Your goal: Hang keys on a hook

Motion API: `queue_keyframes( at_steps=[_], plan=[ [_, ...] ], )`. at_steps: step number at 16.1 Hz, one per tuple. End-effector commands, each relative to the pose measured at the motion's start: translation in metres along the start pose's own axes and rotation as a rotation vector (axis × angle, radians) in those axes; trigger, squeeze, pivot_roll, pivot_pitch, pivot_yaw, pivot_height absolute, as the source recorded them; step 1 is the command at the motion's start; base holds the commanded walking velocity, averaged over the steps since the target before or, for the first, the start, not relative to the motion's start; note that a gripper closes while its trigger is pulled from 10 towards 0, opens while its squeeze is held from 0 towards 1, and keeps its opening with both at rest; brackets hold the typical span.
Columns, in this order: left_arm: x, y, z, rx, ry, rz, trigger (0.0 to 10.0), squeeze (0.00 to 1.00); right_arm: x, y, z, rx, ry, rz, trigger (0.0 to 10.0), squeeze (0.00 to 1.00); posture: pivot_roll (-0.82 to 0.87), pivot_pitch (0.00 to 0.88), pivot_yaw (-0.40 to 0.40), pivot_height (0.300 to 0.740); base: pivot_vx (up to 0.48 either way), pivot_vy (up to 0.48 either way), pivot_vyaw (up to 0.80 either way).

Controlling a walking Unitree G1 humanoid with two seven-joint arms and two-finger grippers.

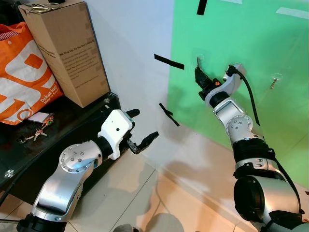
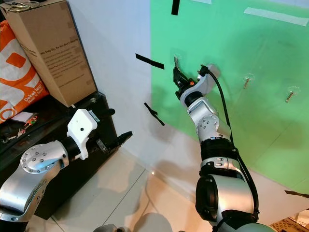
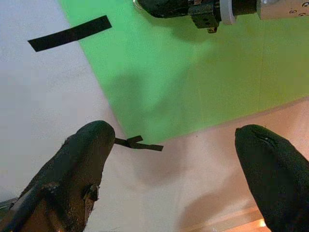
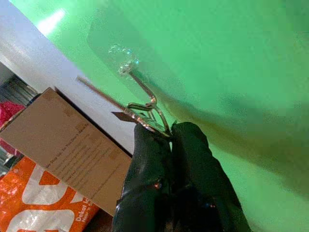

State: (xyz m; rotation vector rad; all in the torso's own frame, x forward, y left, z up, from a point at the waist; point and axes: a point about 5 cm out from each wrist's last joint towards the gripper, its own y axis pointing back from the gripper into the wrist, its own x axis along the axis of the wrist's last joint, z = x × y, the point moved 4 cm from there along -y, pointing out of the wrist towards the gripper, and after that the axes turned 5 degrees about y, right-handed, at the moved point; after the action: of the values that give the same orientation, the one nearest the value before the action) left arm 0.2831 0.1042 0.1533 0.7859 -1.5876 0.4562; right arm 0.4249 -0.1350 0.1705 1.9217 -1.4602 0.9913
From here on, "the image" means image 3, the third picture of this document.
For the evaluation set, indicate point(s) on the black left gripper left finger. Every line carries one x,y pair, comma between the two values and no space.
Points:
77,164

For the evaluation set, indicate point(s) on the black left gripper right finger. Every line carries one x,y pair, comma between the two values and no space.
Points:
277,176

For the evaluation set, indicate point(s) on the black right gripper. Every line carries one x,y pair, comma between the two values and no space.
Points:
205,14

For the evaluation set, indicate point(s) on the short black tape strip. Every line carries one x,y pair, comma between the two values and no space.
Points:
135,139

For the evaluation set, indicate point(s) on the green board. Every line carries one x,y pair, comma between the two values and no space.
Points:
181,79

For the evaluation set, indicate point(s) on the thin black tape strip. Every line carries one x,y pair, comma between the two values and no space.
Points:
152,147

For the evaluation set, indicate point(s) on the long black tape strip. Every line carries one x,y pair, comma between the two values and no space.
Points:
70,33

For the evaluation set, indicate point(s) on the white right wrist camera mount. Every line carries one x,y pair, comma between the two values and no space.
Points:
227,12

